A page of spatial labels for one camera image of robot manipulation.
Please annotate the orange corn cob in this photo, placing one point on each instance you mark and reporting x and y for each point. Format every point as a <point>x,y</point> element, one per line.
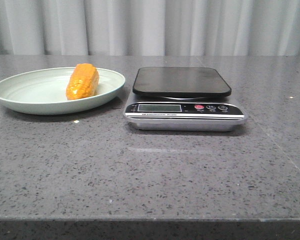
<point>83,82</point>

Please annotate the black silver kitchen scale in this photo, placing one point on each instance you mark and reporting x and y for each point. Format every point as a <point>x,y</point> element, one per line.
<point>182,99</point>

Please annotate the white pleated curtain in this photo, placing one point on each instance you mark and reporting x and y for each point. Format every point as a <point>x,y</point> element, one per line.
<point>150,27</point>

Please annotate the pale green round plate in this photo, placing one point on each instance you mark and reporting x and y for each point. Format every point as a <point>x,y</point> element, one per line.
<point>43,92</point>

